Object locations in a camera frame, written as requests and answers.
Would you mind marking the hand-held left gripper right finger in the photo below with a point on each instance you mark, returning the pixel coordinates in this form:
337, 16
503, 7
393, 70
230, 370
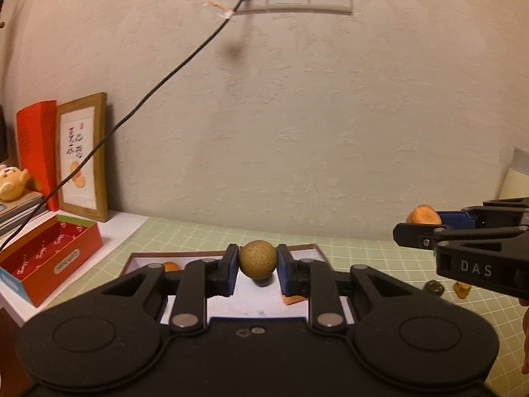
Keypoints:
284, 271

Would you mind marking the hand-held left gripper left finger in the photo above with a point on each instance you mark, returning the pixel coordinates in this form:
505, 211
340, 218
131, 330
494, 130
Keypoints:
231, 271

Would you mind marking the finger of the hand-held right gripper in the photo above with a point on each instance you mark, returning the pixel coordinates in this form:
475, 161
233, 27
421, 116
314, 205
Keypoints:
454, 220
413, 235

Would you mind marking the orange tangerine piece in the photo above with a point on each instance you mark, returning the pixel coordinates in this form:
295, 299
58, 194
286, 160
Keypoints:
170, 266
294, 299
462, 289
422, 215

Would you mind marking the brown round longan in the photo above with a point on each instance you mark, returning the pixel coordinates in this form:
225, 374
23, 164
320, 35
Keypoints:
258, 258

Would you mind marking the white shallow cardboard box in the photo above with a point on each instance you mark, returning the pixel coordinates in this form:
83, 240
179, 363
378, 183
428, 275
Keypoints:
248, 302

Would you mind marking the person's right hand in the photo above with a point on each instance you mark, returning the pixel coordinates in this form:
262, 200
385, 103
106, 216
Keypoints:
526, 339

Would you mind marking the dark small round fruit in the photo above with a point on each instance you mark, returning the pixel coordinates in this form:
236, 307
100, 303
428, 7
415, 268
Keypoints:
434, 287

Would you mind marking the green grid cutting mat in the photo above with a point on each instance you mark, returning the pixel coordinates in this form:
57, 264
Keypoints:
363, 252

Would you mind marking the white cylindrical cup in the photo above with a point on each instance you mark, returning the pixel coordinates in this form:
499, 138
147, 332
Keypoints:
516, 173

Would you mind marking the red open gift box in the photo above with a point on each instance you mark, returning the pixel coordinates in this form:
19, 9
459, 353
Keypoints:
49, 256

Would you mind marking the wooden framed calligraphy picture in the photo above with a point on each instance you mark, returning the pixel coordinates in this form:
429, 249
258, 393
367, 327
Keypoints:
82, 157

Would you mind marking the grey book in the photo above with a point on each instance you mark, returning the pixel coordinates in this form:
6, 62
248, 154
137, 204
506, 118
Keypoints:
22, 204

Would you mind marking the stack of books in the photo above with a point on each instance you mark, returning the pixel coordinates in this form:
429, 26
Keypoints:
16, 223

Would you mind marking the tall red box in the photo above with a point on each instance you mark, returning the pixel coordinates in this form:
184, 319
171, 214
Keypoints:
37, 153

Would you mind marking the yellow plush toy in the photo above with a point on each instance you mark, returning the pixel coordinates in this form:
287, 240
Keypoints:
12, 184

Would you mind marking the black hanging bag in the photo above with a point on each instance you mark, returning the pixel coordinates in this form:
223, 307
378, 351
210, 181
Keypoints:
3, 132

